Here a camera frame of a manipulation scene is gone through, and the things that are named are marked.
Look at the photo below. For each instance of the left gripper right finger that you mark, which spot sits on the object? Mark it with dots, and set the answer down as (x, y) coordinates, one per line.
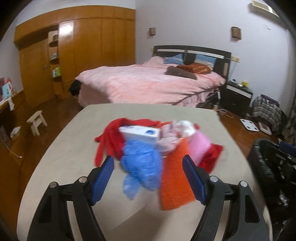
(245, 220)

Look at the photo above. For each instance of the red cloth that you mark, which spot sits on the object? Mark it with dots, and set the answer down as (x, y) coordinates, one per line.
(210, 158)

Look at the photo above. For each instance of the orange cloth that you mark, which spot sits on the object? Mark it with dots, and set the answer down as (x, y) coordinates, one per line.
(175, 190)

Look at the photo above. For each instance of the pink sheet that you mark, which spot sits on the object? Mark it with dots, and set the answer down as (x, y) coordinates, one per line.
(198, 145)

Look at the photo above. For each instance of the red glove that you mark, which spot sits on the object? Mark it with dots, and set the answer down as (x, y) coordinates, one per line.
(111, 140)

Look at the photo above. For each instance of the blue plastic bag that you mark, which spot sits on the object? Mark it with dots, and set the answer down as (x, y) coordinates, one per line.
(143, 165)

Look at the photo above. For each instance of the white plastic bag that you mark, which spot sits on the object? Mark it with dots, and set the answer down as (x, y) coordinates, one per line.
(185, 129)

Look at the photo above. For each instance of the pale pink knit cloth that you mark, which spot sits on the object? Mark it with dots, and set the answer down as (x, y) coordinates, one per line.
(170, 136)

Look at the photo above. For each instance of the white glove box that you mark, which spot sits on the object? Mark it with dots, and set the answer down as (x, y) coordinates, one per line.
(143, 134)

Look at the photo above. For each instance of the pink white floor box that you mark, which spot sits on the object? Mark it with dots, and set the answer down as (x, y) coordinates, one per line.
(264, 128)

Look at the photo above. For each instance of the patterned curtain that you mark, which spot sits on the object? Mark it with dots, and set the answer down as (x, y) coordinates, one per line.
(289, 132)

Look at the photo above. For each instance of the white bathroom scale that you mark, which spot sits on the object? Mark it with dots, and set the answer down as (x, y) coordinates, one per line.
(249, 125)

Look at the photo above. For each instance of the small wooden stool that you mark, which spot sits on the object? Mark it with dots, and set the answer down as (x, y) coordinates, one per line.
(35, 120)

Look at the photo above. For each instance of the plaid clothing pile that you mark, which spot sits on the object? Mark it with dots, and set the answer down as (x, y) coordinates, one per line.
(268, 110)

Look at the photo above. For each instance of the wooden side desk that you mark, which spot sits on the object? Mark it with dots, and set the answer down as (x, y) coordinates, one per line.
(13, 126)

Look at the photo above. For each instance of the black nightstand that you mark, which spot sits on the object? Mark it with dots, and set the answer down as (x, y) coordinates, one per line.
(235, 99)

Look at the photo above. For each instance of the black garment on bed corner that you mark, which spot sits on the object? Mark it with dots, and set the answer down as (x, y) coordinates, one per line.
(75, 87)

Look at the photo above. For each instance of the yellow toy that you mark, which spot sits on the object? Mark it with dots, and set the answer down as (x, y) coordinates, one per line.
(244, 84)

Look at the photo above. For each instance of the red dotted pillow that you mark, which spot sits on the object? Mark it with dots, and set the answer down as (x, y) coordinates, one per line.
(196, 68)

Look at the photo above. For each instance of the right blue pillow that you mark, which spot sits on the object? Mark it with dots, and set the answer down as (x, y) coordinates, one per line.
(206, 60)

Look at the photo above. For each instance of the blue pillow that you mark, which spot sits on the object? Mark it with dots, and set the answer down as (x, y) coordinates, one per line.
(206, 60)
(177, 59)

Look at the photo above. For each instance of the pink covered bed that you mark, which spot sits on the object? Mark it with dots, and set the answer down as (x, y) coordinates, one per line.
(145, 83)

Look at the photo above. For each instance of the brown cushion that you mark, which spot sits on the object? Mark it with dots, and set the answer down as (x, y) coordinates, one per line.
(174, 71)

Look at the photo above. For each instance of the wooden wardrobe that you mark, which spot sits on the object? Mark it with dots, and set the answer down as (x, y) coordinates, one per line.
(55, 47)

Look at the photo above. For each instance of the left blue pillow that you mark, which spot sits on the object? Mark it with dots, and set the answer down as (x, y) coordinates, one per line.
(177, 59)

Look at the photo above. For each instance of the dark wooden headboard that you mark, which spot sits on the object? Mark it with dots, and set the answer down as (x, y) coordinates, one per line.
(189, 53)

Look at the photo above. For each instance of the air conditioner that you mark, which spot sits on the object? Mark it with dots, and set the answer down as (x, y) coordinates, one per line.
(264, 9)

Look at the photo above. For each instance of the right wall lamp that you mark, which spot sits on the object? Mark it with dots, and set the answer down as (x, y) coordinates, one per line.
(236, 33)

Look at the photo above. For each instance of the wall lamp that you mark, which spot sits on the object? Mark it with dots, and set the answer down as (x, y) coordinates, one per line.
(236, 33)
(152, 31)

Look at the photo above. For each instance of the left wall lamp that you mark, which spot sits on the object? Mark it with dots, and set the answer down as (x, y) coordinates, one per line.
(152, 31)

